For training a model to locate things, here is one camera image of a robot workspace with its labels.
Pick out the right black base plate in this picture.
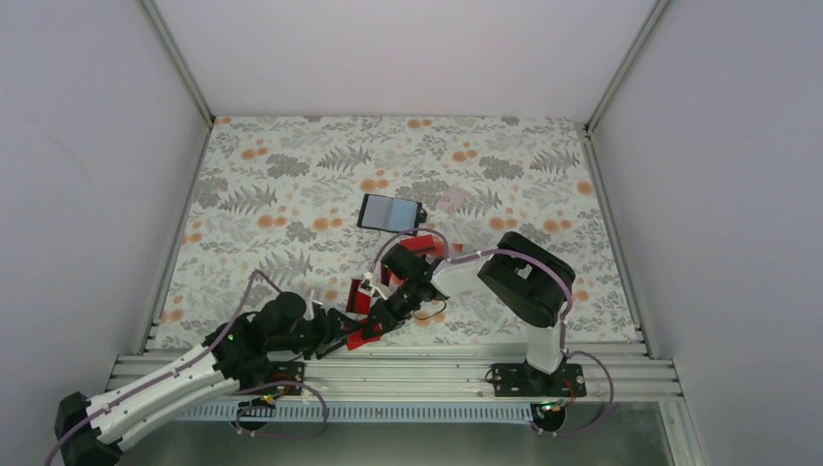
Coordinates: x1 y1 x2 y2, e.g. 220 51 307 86
484 362 587 398

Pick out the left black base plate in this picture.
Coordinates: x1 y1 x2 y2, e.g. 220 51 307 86
207 361 306 397

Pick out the red card black stripe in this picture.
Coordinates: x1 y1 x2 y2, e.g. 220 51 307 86
346 329 381 351

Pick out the floral patterned table mat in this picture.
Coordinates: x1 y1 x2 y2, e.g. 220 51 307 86
150 116 637 349

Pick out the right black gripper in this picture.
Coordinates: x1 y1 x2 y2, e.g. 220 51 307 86
362 279 422 341

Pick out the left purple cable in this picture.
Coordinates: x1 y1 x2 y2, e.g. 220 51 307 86
45 268 330 466

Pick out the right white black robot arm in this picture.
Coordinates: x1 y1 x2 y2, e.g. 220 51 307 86
359 231 576 395

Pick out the aluminium rail frame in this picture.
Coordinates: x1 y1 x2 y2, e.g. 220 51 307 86
77 344 708 466

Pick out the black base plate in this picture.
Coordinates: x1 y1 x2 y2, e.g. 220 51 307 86
207 361 306 397
484 362 587 398

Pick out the white floral card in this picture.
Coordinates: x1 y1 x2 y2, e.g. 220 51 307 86
437 184 469 216

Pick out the red card lower left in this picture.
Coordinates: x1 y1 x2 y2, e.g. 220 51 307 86
346 278 373 316

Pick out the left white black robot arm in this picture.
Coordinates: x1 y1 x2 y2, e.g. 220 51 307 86
46 292 363 465

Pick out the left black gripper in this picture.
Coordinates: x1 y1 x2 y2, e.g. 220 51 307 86
266 307 360 359

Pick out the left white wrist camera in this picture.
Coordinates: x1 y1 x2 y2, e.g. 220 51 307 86
303 288 314 320

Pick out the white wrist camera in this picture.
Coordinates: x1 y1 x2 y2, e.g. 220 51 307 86
303 288 314 320
358 272 390 300

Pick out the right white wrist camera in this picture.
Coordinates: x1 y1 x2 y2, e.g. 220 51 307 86
358 272 390 300

